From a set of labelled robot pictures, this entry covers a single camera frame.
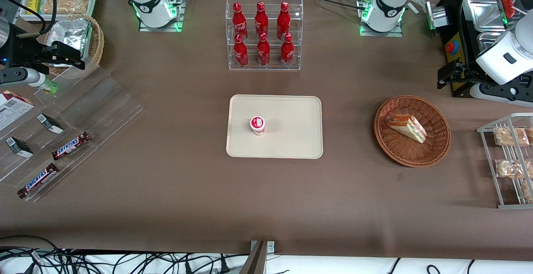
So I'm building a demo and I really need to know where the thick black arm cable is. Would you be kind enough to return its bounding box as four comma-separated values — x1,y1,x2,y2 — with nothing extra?
17,0,57,37

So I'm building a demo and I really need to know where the green white plastic bottle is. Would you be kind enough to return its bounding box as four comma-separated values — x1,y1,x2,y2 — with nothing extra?
37,73,60,95

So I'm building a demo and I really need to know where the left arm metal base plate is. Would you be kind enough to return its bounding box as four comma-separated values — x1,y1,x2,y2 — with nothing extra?
360,0,403,37

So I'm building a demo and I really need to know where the grey mount bar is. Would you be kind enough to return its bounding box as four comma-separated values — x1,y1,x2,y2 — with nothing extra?
239,241,268,274

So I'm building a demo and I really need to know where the silver foil bag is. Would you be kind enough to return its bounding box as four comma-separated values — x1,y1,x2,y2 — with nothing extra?
47,18,93,65

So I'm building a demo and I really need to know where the beige plastic serving tray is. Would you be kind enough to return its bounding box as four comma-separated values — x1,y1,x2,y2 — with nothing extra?
226,95,323,159

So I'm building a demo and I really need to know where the brown snickers bar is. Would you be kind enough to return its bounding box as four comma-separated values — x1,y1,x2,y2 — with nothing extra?
17,163,60,199
51,132,91,160

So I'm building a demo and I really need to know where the red white carton box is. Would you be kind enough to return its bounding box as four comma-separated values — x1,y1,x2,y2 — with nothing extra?
0,91,35,131

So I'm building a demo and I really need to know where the red cola bottle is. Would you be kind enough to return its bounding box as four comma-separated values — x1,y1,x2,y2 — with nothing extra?
280,33,294,67
255,1,269,38
233,33,249,67
277,2,291,40
257,32,270,66
232,2,249,42

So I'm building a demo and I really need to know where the clear acrylic bottle rack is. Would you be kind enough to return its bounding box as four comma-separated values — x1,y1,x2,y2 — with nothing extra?
226,0,304,71

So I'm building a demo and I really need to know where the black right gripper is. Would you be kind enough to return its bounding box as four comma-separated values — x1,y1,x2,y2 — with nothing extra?
0,36,86,70

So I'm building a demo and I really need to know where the small steel tray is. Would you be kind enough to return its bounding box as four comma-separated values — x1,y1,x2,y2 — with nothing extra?
477,32,506,52

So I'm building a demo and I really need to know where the clear acrylic stepped display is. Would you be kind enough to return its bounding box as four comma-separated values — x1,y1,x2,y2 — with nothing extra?
0,65,144,203

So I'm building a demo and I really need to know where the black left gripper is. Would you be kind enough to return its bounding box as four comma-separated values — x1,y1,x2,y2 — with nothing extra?
437,60,495,90

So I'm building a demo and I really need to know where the large steel tray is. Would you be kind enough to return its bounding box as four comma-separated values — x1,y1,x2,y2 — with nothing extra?
467,0,506,33

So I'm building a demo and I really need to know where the small black white box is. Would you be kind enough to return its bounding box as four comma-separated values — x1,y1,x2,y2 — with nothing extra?
37,113,64,135
5,137,34,158

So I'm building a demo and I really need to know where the red food on stick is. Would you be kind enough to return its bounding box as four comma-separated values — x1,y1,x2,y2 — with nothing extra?
500,0,526,18

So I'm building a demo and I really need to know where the brown table cover sheet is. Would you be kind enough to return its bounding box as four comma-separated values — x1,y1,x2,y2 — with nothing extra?
0,0,533,262

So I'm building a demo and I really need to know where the black equipment station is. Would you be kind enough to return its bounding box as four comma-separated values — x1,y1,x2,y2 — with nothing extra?
437,0,533,98

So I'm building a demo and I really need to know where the dark brown round wicker basket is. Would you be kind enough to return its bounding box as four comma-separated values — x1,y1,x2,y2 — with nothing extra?
374,95,451,168

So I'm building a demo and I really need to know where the silver metal device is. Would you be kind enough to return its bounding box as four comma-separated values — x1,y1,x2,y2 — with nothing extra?
425,1,448,31

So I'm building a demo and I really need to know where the silver metal bracket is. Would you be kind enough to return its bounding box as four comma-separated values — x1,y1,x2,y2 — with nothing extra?
251,241,275,254

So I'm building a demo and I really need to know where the grey wire rack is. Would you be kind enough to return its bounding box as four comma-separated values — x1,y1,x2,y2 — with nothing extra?
477,113,533,209

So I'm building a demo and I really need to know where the red white yogurt cup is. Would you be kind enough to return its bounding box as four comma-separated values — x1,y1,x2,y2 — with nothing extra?
250,116,266,136

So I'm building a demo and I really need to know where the yellow emergency stop box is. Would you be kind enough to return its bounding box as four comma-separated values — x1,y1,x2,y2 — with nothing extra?
445,32,477,92

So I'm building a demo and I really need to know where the triangle sandwich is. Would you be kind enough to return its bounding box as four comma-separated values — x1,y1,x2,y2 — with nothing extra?
385,114,427,144

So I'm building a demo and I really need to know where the light brown deep wicker basket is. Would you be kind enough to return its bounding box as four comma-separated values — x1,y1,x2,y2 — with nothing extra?
44,14,105,79

